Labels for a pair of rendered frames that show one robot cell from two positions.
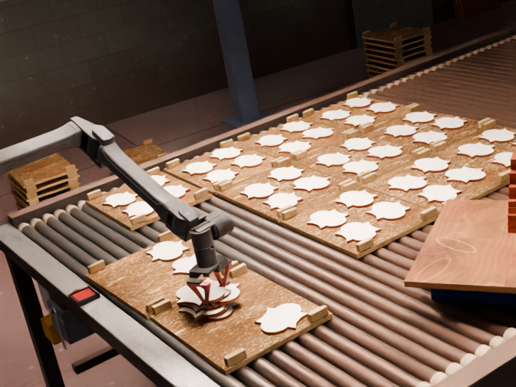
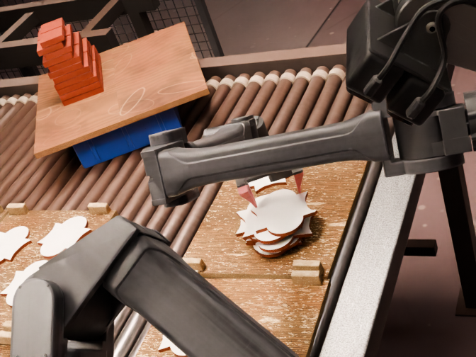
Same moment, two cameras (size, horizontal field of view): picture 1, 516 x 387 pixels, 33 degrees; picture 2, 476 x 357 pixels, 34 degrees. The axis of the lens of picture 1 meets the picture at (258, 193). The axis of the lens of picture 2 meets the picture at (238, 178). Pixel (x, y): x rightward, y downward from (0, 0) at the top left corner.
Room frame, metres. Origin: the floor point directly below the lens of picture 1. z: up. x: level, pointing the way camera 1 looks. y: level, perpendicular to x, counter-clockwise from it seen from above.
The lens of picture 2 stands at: (2.82, 1.35, 2.00)
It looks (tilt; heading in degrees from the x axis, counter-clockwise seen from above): 34 degrees down; 243
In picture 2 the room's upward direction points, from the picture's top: 21 degrees counter-clockwise
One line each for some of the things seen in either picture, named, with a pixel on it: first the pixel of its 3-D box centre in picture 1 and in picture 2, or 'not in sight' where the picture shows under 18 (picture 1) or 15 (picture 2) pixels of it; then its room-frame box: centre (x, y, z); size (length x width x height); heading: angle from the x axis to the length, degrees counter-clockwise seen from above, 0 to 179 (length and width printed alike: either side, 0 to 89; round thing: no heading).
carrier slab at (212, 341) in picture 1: (238, 316); (278, 211); (2.13, 0.12, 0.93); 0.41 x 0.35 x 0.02; 31
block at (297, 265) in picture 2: (161, 306); (307, 267); (2.23, 0.33, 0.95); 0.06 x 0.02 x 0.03; 121
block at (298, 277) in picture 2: (155, 304); (307, 278); (2.25, 0.35, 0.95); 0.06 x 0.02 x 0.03; 122
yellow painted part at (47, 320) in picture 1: (51, 308); not in sight; (2.77, 0.79, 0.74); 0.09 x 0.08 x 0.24; 30
